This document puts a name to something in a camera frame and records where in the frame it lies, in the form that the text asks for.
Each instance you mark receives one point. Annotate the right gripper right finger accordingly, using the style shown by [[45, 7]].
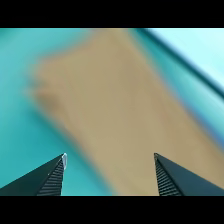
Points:
[[176, 180]]

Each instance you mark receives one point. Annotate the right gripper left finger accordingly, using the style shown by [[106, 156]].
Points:
[[46, 180]]

